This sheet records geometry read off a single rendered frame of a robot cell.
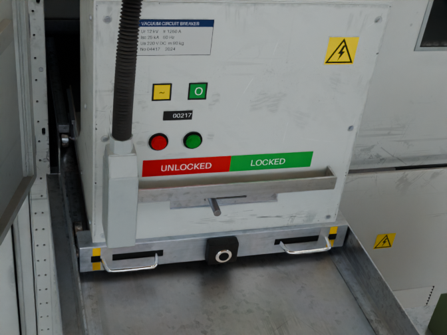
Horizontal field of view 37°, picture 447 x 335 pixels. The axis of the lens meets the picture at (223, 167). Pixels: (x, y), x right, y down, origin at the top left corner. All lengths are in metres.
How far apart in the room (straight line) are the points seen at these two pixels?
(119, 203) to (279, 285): 0.41
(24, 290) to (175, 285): 0.60
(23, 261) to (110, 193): 0.71
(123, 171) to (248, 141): 0.26
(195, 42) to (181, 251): 0.43
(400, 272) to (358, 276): 0.75
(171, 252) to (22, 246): 0.52
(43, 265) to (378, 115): 0.92
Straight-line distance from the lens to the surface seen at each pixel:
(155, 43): 1.05
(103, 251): 1.25
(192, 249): 1.30
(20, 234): 1.67
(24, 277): 1.77
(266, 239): 1.33
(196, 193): 1.17
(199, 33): 1.06
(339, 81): 1.19
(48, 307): 1.85
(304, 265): 1.38
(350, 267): 1.40
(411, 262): 2.12
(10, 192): 1.49
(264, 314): 1.27
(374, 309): 1.33
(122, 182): 1.04
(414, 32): 1.64
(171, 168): 1.18
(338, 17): 1.13
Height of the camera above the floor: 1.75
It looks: 34 degrees down
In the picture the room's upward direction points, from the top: 8 degrees clockwise
